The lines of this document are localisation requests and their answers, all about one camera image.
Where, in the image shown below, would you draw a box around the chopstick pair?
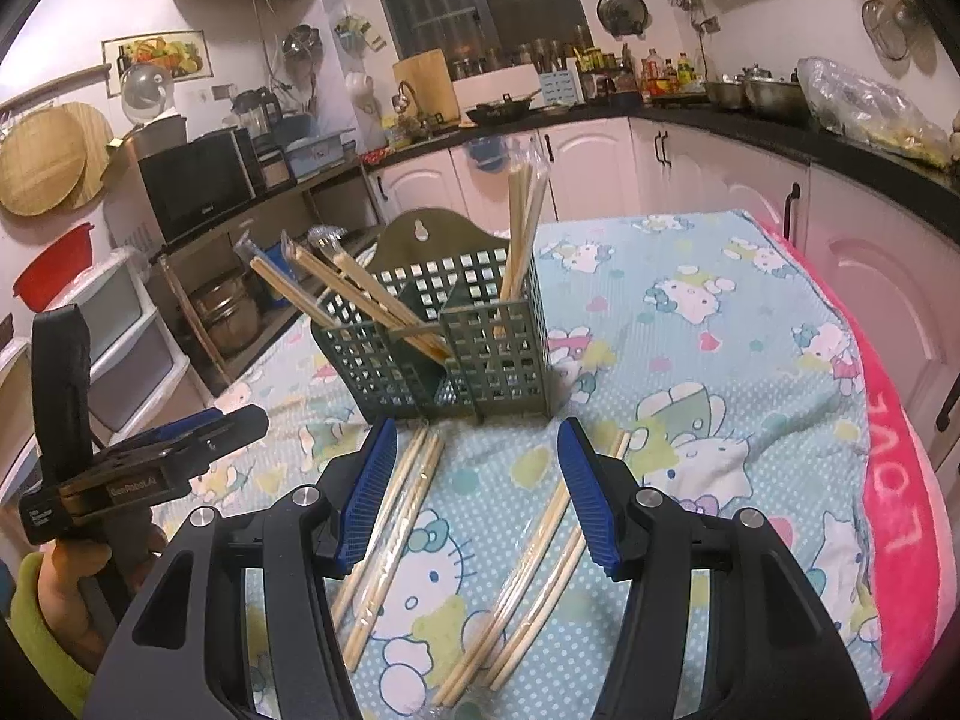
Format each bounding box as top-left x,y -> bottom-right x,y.
332,427 -> 446,671
281,232 -> 451,362
498,137 -> 550,302
235,232 -> 337,330
429,429 -> 632,710
308,224 -> 421,327

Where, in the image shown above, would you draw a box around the green sleeve forearm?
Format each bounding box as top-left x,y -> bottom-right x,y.
3,553 -> 93,718

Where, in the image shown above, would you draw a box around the dark kitchen window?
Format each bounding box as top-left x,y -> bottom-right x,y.
362,0 -> 594,70

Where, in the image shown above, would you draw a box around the left hand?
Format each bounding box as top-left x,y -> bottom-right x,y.
32,523 -> 170,675

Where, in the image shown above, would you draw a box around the plastic drawer tower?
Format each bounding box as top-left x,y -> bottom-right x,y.
2,247 -> 190,507

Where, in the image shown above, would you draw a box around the pink towel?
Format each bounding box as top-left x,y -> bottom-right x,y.
760,223 -> 958,718

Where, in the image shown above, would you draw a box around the stacked steel pots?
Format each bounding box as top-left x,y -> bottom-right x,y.
190,271 -> 260,358

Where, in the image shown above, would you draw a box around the red plastic basin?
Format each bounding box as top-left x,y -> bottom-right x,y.
13,223 -> 94,312

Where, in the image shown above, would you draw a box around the wooden shelf rack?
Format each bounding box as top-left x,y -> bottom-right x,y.
146,158 -> 382,395

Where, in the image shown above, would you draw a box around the hello kitty tablecloth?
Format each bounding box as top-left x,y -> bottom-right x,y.
156,208 -> 890,720

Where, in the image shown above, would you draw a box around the black microwave oven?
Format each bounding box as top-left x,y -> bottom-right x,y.
139,127 -> 263,242

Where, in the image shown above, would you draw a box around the round bamboo board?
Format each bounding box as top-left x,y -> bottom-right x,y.
2,103 -> 114,218

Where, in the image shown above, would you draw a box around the green plastic utensil caddy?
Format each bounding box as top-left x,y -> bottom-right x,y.
311,208 -> 555,422

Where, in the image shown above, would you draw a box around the blender jug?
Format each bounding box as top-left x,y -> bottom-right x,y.
231,86 -> 283,138

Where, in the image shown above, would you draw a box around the fruit picture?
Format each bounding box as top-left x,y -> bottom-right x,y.
101,29 -> 213,98

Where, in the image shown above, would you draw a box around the black countertop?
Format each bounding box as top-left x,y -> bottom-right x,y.
362,99 -> 960,220

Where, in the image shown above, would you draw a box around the wooden cutting board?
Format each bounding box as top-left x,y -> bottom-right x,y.
392,49 -> 460,124

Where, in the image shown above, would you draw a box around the black wok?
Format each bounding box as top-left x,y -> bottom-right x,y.
467,89 -> 540,127

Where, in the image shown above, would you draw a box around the plastic bag of food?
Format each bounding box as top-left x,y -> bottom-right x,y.
796,57 -> 952,171

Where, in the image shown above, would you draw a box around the steel pot on counter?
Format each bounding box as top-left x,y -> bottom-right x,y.
704,67 -> 811,122

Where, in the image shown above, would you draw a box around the oil bottles group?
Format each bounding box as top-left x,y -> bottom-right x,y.
641,49 -> 703,96

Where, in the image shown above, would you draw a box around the blue knife block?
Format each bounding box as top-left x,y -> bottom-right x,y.
539,68 -> 583,106

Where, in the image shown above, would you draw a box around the hanging strainer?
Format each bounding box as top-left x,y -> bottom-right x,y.
861,0 -> 910,62

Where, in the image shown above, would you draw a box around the hanging pot lid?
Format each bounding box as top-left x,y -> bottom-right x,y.
596,0 -> 649,37

